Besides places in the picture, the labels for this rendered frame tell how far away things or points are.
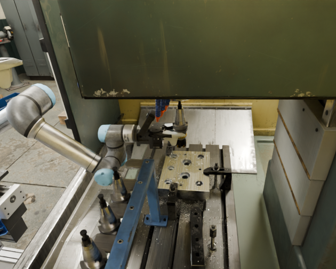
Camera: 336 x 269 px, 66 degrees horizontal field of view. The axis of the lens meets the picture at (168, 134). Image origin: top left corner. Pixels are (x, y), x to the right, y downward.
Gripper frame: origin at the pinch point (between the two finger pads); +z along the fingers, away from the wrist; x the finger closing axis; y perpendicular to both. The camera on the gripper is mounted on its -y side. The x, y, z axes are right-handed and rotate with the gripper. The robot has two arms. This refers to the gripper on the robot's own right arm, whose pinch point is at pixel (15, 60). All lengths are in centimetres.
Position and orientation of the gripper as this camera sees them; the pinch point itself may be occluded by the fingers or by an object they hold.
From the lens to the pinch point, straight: 69.7
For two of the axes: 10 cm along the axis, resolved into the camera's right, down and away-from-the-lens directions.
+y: 0.7, 8.4, 5.3
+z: 9.3, -2.5, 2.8
